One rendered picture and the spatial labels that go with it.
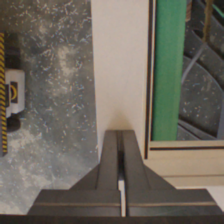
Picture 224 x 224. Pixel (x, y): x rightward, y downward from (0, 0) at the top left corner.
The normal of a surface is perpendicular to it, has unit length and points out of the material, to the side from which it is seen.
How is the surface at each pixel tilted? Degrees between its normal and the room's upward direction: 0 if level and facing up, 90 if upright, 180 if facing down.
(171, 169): 90
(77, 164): 0
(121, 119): 0
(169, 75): 0
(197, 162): 90
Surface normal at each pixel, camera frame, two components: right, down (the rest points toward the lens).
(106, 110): -0.03, 0.27
